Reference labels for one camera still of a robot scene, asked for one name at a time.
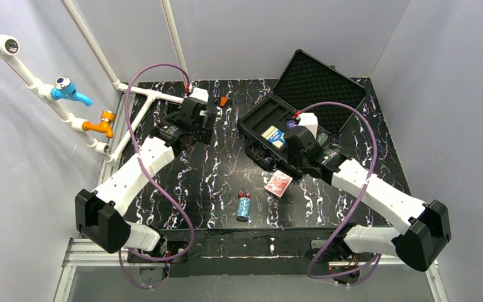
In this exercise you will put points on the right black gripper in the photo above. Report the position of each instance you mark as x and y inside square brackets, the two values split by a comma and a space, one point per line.
[293, 139]

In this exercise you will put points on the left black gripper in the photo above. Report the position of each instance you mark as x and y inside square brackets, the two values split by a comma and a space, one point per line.
[208, 118]

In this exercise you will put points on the blue white card box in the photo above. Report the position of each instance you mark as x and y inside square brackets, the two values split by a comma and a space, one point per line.
[274, 136]

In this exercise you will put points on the black poker set case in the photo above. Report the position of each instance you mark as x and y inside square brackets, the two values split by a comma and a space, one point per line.
[305, 81]

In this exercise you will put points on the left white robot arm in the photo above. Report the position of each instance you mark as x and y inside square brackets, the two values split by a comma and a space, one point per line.
[99, 214]

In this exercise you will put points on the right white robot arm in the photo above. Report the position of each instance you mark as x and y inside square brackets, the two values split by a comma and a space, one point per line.
[417, 232]

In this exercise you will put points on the purple small blind button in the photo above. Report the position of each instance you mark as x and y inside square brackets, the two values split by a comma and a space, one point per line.
[291, 124]

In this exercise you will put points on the red backed card deck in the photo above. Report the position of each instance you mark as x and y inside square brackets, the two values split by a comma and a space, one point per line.
[278, 183]

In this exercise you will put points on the small orange clip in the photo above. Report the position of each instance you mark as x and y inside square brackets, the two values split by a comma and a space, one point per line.
[223, 101]

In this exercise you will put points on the orange tap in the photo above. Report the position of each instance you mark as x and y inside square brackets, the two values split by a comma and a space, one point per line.
[107, 117]

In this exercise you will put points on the light blue chip stack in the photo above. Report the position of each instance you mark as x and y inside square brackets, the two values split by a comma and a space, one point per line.
[243, 209]

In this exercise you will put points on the blue tap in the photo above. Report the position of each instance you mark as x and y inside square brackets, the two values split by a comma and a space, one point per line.
[64, 88]

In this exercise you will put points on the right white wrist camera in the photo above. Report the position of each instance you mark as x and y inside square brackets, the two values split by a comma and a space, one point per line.
[309, 121]

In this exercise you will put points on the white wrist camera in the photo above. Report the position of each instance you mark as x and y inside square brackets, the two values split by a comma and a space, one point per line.
[200, 94]
[309, 121]

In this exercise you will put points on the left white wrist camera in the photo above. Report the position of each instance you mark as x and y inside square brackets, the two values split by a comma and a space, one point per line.
[200, 94]

